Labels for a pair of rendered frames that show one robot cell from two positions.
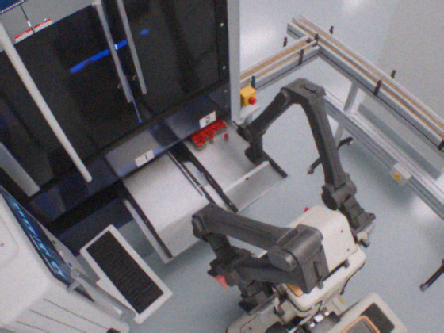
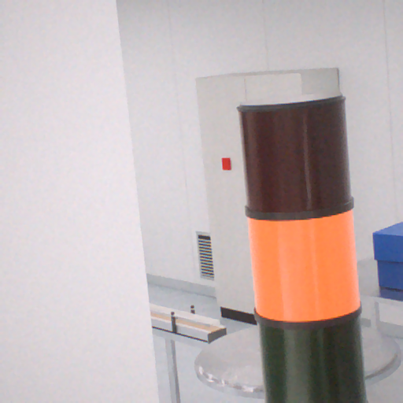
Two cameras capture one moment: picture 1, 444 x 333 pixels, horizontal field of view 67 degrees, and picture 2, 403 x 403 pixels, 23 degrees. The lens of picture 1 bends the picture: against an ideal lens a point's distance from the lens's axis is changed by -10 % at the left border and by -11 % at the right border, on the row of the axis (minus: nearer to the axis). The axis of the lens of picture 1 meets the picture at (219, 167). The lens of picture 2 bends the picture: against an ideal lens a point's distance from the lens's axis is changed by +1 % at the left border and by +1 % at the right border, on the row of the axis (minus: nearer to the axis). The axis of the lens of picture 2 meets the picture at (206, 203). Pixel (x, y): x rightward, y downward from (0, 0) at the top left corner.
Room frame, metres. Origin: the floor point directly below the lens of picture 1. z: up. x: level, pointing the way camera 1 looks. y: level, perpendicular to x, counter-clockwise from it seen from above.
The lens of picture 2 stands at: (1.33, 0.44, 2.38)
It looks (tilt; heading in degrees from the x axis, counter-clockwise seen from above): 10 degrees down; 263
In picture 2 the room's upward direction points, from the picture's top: 6 degrees counter-clockwise
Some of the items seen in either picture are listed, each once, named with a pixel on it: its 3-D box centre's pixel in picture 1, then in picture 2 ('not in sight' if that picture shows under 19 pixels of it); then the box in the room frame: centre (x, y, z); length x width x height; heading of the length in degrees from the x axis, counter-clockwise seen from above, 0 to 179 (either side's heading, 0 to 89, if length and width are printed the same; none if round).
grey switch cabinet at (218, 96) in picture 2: not in sight; (271, 201); (-0.20, -7.21, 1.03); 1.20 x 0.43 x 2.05; 122
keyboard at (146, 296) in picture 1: (122, 269); not in sight; (0.48, 0.45, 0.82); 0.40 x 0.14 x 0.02; 40
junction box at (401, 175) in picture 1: (399, 174); not in sight; (1.00, -1.08, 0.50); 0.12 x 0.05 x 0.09; 32
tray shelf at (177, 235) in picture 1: (200, 179); not in sight; (0.87, 0.09, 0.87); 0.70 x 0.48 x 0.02; 122
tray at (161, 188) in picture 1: (160, 185); not in sight; (0.84, 0.27, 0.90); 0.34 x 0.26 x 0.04; 32
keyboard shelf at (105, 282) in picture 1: (116, 277); not in sight; (0.45, 0.49, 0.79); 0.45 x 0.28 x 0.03; 40
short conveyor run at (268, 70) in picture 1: (269, 66); not in sight; (1.53, -0.33, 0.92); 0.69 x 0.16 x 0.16; 122
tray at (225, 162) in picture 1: (223, 151); not in sight; (1.00, -0.03, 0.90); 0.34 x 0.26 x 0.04; 32
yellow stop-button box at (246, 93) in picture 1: (246, 95); not in sight; (1.25, -0.16, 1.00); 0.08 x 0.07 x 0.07; 32
